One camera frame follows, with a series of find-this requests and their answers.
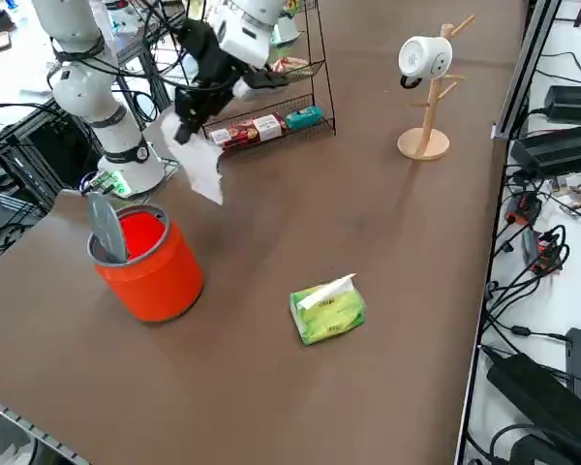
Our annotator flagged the aluminium table edge rail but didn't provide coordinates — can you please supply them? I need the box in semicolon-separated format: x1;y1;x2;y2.
0;389;93;465

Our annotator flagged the aluminium profile rail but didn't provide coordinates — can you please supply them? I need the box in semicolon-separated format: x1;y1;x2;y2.
491;0;563;141

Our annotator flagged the black power supply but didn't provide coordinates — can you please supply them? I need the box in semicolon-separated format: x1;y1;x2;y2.
543;85;581;123
509;123;581;176

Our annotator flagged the teal packet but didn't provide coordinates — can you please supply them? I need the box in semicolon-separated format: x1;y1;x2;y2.
285;106;324;131

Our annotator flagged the red orange snack packet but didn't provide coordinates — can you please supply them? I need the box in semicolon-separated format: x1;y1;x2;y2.
269;56;310;75

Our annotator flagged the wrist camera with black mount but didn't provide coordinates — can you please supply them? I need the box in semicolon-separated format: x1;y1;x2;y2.
232;69;291;102

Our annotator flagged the orange round bin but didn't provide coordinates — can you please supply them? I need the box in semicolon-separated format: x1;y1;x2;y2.
92;202;205;325

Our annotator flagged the large black power adapter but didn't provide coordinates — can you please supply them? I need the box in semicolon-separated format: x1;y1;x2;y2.
486;352;581;465

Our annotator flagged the red black connector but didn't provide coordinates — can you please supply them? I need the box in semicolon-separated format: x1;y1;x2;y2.
505;191;543;227
521;226;571;278

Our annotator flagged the white mug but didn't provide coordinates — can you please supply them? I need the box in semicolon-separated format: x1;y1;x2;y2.
397;35;454;91

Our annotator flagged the red biscuit box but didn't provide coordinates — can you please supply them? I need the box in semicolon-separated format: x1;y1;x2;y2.
207;112;288;147

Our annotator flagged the white tissue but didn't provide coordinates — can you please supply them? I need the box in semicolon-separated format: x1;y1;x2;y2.
160;111;225;206
297;272;357;310

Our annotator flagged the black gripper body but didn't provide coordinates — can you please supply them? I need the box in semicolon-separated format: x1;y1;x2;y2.
180;17;247;92

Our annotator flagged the green tissue pack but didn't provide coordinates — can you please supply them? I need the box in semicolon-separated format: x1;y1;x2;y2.
289;285;368;347

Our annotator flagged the wooden mug tree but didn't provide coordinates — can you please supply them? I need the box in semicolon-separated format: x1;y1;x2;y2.
396;14;476;162

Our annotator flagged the black wire shelf rack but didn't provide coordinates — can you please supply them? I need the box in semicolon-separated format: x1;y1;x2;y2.
162;0;338;174

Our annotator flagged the black metal frame cart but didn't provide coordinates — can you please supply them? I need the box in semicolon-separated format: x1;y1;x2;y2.
0;104;103;214

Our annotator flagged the grey bin lid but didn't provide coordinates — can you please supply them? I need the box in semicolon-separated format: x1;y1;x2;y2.
85;191;130;265

